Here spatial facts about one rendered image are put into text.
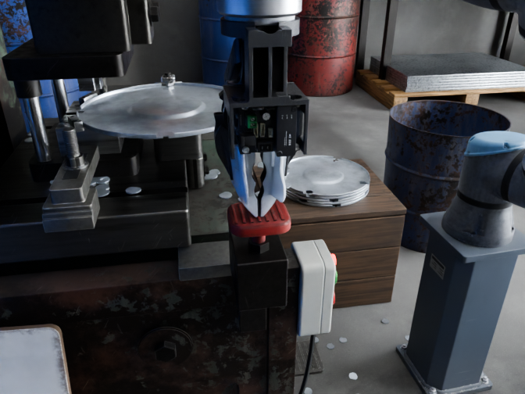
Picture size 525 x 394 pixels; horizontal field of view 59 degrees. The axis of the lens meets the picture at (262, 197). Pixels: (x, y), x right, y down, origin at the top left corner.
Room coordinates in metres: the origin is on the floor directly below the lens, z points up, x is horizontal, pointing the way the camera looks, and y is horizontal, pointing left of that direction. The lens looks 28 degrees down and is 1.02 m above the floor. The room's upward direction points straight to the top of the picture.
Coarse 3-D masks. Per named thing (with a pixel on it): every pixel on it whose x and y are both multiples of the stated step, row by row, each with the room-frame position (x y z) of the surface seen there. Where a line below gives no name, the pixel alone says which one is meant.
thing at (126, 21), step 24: (48, 0) 0.68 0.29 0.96; (72, 0) 0.68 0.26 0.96; (96, 0) 0.69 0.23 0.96; (120, 0) 0.69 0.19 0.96; (144, 0) 0.72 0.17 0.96; (48, 24) 0.68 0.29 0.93; (72, 24) 0.68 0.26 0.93; (96, 24) 0.69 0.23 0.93; (120, 24) 0.69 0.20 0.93; (144, 24) 0.72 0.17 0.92; (48, 48) 0.68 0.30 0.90; (72, 48) 0.68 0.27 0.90; (96, 48) 0.69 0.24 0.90; (120, 48) 0.69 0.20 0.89
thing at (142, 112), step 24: (96, 96) 0.82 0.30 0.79; (120, 96) 0.84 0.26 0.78; (144, 96) 0.84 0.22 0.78; (168, 96) 0.82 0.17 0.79; (192, 96) 0.84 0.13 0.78; (216, 96) 0.84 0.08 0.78; (96, 120) 0.71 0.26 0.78; (120, 120) 0.71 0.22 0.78; (144, 120) 0.71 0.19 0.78; (168, 120) 0.71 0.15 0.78; (192, 120) 0.71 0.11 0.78
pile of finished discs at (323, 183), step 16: (304, 160) 1.46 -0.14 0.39; (320, 160) 1.46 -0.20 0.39; (288, 176) 1.34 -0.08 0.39; (304, 176) 1.33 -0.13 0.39; (320, 176) 1.32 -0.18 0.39; (336, 176) 1.32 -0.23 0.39; (352, 176) 1.33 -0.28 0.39; (368, 176) 1.33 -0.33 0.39; (288, 192) 1.25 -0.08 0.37; (304, 192) 1.22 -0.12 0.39; (320, 192) 1.22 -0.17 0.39; (336, 192) 1.22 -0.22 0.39; (352, 192) 1.22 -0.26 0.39
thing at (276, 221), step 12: (240, 204) 0.48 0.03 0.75; (276, 204) 0.48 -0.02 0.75; (228, 216) 0.46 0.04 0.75; (240, 216) 0.46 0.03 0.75; (252, 216) 0.46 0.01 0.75; (264, 216) 0.46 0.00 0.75; (276, 216) 0.46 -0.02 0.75; (288, 216) 0.46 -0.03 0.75; (240, 228) 0.43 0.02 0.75; (252, 228) 0.44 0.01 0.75; (264, 228) 0.44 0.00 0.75; (276, 228) 0.44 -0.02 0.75; (288, 228) 0.45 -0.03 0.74; (252, 240) 0.46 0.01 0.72; (264, 240) 0.46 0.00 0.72
